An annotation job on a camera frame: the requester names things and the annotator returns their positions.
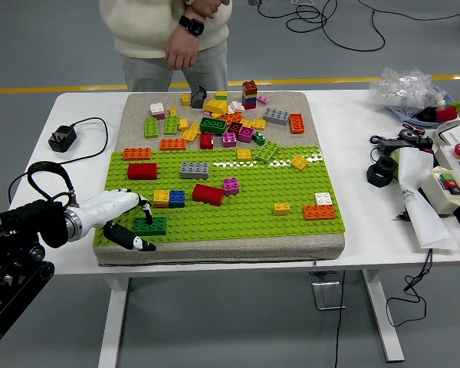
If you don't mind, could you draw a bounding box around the black floor cable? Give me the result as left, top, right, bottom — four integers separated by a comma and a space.
255, 0, 460, 53

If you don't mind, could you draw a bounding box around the black plastic part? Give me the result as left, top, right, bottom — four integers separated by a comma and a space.
416, 107, 439, 123

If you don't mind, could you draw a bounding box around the blue two-by-two brick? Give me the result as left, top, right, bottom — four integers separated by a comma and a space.
169, 189, 186, 209

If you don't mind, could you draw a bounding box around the person's left hand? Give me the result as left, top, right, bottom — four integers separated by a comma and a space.
164, 27, 203, 71

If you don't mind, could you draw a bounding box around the black wristwatch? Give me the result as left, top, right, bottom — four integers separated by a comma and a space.
178, 14, 205, 38

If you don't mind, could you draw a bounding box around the yellow curved brick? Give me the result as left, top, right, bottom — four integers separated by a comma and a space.
203, 98, 229, 116

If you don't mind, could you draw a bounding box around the pink two-by-two brick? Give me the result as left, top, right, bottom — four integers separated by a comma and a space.
222, 177, 241, 196

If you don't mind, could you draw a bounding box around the lime green two-by-four brick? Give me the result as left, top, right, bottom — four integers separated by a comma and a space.
143, 117, 159, 139
255, 140, 281, 165
163, 114, 180, 136

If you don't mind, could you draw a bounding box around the large black nut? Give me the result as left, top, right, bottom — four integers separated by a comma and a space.
366, 155, 399, 188

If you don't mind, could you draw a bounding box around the red two-by-four brick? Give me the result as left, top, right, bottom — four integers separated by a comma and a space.
126, 162, 159, 181
191, 183, 226, 207

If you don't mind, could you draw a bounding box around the dark green two-by-four brick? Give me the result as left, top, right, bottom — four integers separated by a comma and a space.
199, 117, 228, 136
133, 216, 168, 236

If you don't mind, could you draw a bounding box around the person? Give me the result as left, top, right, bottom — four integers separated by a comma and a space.
98, 0, 234, 93

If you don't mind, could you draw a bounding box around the white paper bag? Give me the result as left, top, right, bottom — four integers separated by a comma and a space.
394, 147, 460, 251

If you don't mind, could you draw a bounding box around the grey-brown cushion mat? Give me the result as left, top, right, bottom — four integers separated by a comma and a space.
92, 90, 347, 268

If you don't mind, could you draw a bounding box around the white table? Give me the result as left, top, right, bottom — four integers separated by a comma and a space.
0, 90, 460, 363

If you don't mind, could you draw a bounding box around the small black module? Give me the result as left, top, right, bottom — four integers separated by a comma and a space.
414, 136, 435, 153

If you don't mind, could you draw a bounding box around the green studded baseplate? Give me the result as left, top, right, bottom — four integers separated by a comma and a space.
92, 145, 348, 247

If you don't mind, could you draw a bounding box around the person's right hand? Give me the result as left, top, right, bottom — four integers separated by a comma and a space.
183, 0, 233, 21

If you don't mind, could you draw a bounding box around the blue bowl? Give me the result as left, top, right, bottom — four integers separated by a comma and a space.
389, 94, 459, 126

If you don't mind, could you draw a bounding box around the black cable under table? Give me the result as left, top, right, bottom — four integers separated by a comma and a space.
332, 270, 347, 368

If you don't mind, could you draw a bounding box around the dark grey angled piece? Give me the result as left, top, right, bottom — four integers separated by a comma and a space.
190, 84, 209, 110

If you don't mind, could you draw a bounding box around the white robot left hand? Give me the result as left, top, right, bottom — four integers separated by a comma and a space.
80, 187, 157, 253

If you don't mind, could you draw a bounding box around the silver metal foot plate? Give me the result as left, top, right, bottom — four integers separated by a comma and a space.
310, 281, 347, 311

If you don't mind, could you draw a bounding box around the white flat device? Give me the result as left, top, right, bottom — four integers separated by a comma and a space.
432, 120, 460, 149

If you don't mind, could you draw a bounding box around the black power brick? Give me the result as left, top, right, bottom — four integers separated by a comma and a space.
378, 138, 415, 151

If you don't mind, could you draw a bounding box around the clear crumpled plastic bag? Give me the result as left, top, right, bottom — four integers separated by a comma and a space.
369, 67, 452, 116

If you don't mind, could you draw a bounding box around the small white button box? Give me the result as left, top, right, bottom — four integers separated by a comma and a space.
420, 165, 460, 218

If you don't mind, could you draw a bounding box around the yellow two-by-four brick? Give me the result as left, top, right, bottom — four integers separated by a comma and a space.
181, 122, 202, 143

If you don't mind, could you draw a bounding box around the white control box with buttons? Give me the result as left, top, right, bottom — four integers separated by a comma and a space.
433, 142, 460, 208

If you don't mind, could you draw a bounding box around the black adapter cord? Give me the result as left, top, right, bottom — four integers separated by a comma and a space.
8, 117, 109, 204

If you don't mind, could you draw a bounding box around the grey two-by-four brick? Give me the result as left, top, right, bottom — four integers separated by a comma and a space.
179, 161, 211, 180
263, 107, 291, 127

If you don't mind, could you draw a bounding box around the black power adapter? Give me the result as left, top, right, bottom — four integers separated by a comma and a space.
48, 124, 78, 153

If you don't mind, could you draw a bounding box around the black hanging cable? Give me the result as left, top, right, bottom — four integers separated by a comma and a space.
386, 248, 433, 327

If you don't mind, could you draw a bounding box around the lime green sheet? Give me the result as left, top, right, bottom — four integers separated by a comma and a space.
389, 148, 403, 181

